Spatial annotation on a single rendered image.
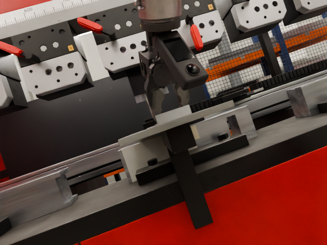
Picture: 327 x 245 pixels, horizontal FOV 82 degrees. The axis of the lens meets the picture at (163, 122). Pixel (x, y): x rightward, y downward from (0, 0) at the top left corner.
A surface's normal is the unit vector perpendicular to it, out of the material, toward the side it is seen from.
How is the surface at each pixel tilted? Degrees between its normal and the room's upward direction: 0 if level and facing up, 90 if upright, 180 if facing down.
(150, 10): 115
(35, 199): 90
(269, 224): 90
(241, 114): 90
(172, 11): 130
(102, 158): 90
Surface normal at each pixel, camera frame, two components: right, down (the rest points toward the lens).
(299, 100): -0.94, 0.33
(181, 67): 0.17, -0.45
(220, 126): 0.09, -0.03
